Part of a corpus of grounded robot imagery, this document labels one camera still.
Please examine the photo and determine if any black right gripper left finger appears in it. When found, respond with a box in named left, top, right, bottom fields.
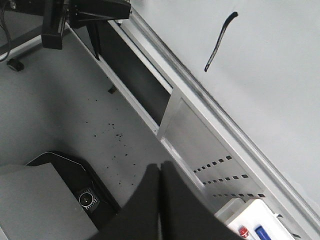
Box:
left=91, top=163, right=160, bottom=240

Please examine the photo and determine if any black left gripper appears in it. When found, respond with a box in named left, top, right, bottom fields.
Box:
left=41, top=0, right=131, bottom=50

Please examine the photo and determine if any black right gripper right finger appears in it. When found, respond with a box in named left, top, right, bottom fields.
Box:
left=160, top=161, right=241, bottom=240

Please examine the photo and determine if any white whiteboard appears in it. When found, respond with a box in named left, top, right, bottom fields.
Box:
left=131, top=0, right=320, bottom=210

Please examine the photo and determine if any white plastic bin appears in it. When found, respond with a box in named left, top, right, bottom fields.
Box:
left=214, top=198, right=294, bottom=240

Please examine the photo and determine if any red marker cap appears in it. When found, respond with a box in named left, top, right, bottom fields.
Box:
left=238, top=226, right=250, bottom=239

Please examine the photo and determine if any black caster wheel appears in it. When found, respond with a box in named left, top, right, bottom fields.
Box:
left=6, top=58, right=25, bottom=72

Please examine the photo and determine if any blue marker cap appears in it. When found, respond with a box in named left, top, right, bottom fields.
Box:
left=254, top=225, right=271, bottom=240

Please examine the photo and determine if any black cable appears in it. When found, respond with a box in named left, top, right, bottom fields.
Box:
left=0, top=0, right=12, bottom=61

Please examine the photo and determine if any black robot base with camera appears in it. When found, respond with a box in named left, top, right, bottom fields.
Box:
left=0, top=151, right=120, bottom=240

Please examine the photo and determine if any aluminium whiteboard tray rail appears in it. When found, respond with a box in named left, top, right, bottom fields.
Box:
left=122, top=9, right=320, bottom=240

